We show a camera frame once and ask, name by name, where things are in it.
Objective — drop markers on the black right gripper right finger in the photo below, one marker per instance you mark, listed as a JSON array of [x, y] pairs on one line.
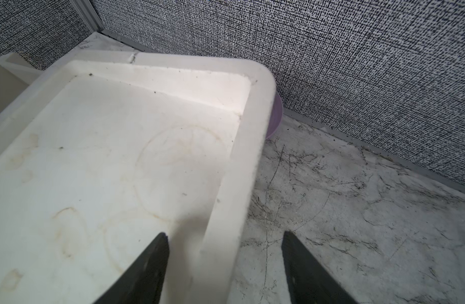
[[308, 281]]

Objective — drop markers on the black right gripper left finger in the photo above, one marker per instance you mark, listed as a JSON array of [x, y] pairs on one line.
[[143, 281]]

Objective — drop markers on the white plastic drawer cabinet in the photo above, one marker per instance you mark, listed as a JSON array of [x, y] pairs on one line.
[[108, 149]]

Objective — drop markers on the purple plastic plate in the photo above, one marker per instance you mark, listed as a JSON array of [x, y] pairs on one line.
[[275, 116]]

